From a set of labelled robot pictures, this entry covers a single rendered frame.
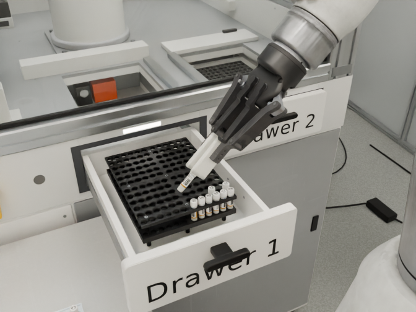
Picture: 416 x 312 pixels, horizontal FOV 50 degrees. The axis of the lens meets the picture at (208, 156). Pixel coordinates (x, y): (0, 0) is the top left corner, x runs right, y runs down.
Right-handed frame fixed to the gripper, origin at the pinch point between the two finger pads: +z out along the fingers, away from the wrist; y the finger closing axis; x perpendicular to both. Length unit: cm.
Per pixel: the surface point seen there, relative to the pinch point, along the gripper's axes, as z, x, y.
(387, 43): -87, -156, 127
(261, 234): 4.1, -10.1, -10.6
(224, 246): 8.1, -3.9, -11.6
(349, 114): -47, -187, 140
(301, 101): -18.9, -29.9, 21.9
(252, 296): 35, -71, 25
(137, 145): 10.8, -3.7, 24.6
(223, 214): 7.3, -10.6, -0.8
